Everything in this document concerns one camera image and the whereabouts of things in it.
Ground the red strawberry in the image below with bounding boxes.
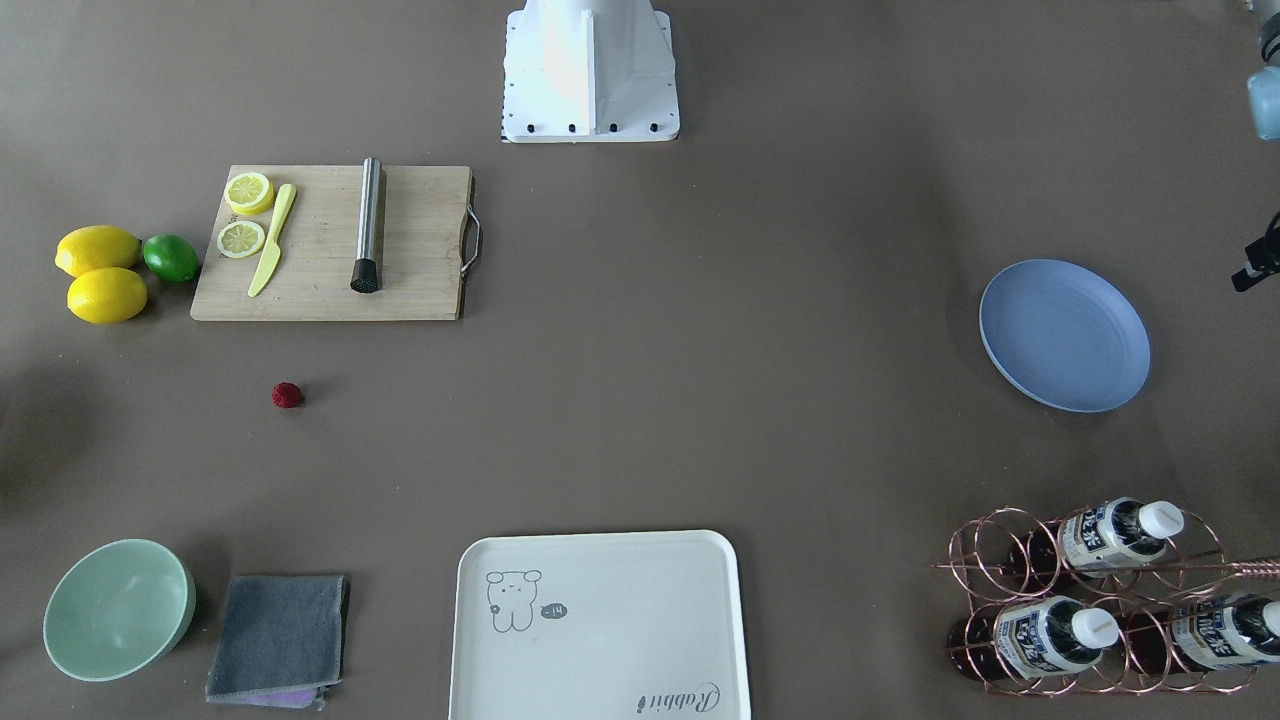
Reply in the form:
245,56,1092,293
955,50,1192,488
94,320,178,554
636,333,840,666
270,382,305,409

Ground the blue round plate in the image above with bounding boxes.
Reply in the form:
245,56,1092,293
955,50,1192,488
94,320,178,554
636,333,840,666
978,259,1152,414

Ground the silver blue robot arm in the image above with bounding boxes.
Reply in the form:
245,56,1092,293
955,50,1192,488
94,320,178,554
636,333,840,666
1244,1,1279,143

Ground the bamboo cutting board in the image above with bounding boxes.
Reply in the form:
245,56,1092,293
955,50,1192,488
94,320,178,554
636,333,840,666
189,164,475,322

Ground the cream rabbit tray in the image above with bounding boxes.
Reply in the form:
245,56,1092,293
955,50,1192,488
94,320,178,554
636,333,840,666
448,529,753,719

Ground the steel rod black tip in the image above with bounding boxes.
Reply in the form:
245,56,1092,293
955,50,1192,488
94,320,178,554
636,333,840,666
349,156,385,293

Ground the yellow plastic knife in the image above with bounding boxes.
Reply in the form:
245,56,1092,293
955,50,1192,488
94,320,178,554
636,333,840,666
247,183,297,297

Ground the lemon slice near knife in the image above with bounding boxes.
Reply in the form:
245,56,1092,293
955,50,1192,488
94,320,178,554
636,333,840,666
215,220,266,259

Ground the thick lemon half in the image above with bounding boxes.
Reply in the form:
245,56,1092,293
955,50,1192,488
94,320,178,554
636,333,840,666
223,170,276,217

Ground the grey folded cloth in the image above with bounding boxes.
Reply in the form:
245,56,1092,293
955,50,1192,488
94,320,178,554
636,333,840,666
204,574,349,710

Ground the green lime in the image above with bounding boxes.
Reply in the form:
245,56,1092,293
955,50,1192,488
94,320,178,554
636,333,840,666
141,234,200,283

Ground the front white-label drink bottle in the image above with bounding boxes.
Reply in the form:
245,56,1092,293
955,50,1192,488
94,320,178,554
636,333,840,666
945,594,1121,684

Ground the white-label drink bottle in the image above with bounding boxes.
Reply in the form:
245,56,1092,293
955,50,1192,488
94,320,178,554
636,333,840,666
1006,497,1187,589
1120,593,1279,675
945,594,1121,684

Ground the middle white-label drink bottle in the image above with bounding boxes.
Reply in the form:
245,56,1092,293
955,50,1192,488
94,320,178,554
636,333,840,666
1006,497,1187,589

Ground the whole yellow lemon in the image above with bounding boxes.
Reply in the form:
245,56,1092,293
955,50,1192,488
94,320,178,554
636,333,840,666
54,225,141,278
67,266,148,324

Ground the mint green bowl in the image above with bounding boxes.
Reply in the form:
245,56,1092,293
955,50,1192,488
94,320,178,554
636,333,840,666
42,538,196,682

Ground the rear white-label drink bottle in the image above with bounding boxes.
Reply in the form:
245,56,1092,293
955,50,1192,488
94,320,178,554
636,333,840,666
1120,593,1279,675

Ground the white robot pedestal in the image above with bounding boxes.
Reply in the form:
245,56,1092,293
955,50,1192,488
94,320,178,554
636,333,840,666
500,1,681,143

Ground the copper wire bottle rack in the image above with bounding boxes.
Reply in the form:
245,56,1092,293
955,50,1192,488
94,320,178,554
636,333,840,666
938,507,1277,698

